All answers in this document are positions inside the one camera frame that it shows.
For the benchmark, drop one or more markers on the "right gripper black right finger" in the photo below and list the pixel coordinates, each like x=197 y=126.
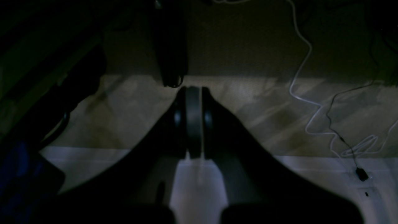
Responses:
x=259 y=188

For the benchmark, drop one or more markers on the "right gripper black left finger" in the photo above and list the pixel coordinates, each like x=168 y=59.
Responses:
x=110 y=197

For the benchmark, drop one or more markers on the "black table leg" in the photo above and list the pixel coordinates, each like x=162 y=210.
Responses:
x=170 y=42

